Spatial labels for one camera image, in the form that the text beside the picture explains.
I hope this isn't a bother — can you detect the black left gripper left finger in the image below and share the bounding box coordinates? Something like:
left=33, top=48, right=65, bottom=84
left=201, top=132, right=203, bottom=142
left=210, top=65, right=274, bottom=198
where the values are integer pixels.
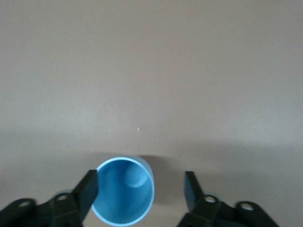
left=0, top=169, right=99, bottom=227

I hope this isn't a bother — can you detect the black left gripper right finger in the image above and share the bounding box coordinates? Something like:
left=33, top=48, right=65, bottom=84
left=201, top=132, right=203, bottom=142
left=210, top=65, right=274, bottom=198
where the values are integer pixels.
left=176, top=171, right=279, bottom=227

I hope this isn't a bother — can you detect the light blue plastic cup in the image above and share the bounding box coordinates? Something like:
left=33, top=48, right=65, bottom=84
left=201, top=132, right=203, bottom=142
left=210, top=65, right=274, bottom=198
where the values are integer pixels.
left=91, top=156, right=156, bottom=227

